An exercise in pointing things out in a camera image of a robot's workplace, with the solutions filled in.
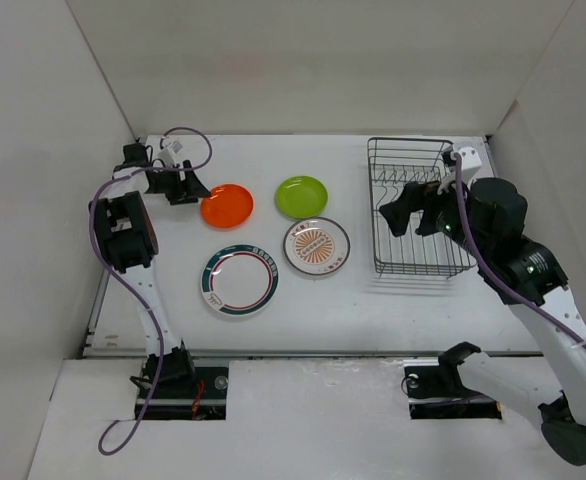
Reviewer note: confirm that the green plastic plate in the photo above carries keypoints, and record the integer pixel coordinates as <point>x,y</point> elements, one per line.
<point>301,197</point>

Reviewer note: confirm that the white plate orange sunburst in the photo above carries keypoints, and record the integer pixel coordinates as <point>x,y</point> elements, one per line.
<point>316,246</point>

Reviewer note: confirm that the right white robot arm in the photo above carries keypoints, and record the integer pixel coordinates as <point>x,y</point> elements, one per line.
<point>487,220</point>

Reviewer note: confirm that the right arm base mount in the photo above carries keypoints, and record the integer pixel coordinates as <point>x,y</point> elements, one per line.
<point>434,393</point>

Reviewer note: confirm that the dark wire dish rack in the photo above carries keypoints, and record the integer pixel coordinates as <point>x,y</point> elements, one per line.
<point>392,163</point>

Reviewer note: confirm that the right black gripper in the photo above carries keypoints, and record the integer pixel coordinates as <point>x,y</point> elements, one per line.
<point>416,196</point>

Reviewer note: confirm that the white plate teal rim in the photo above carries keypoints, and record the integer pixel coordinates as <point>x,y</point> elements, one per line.
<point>239,280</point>

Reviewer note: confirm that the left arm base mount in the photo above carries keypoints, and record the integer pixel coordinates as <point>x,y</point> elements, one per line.
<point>205,399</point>

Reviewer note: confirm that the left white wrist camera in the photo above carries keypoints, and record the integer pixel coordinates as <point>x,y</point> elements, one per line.
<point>172,150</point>

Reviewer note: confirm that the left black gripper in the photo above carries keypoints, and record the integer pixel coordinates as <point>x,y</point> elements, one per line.
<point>187,191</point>

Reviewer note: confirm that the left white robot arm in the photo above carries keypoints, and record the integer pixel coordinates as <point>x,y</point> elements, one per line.
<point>123,238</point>

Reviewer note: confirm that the orange plastic plate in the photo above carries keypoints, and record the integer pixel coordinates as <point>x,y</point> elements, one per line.
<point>228,206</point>

